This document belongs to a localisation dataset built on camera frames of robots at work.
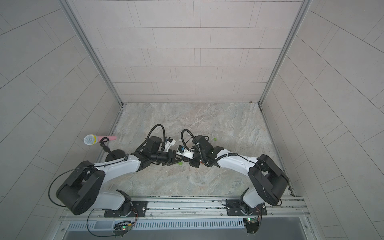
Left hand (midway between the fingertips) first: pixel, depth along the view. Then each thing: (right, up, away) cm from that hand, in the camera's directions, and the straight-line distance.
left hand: (184, 160), depth 80 cm
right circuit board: (+33, -26, -12) cm, 44 cm away
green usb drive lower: (-3, -4, +5) cm, 7 cm away
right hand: (+1, 0, +3) cm, 3 cm away
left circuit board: (-26, -26, -15) cm, 40 cm away
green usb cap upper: (+19, +9, +16) cm, 26 cm away
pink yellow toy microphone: (-41, +13, -12) cm, 44 cm away
